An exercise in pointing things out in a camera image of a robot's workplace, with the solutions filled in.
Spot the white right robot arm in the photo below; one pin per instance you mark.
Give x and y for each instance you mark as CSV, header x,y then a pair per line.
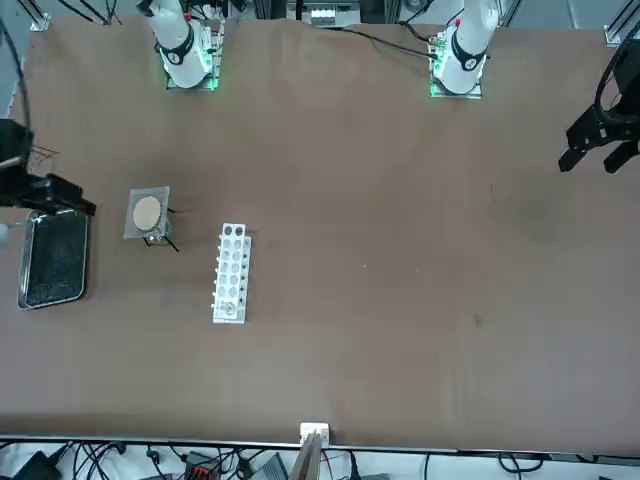
x,y
182,55

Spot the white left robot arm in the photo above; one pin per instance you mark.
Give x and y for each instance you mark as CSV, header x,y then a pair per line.
x,y
467,50

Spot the ridged black power supply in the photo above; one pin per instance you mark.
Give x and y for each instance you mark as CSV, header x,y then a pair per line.
x,y
271,467

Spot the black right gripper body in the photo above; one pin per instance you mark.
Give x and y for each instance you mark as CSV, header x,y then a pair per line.
x,y
12,170

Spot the white test tube rack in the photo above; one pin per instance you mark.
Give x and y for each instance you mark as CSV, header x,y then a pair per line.
x,y
230,270

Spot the white post foot bracket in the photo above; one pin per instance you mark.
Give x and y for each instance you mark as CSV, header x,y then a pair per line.
x,y
315,429

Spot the aluminium camera post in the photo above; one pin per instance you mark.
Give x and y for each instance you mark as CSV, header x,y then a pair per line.
x,y
307,460

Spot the white terminal block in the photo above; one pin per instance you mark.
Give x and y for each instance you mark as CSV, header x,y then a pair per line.
x,y
322,17

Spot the steel tray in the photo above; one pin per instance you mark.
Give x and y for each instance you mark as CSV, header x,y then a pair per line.
x,y
52,260

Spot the aluminium frame post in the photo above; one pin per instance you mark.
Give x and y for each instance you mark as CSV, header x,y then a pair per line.
x,y
612,35

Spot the black power adapter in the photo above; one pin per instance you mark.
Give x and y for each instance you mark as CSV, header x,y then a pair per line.
x,y
37,467

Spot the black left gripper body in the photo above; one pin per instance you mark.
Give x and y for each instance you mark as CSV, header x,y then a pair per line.
x,y
627,90

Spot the red black electronic box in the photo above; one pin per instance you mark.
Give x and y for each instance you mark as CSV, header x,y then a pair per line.
x,y
202,465

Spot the glass test tube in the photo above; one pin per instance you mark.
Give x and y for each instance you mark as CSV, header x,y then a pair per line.
x,y
228,308

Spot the aluminium corner bracket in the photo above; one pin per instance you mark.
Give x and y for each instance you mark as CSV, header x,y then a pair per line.
x,y
40,24

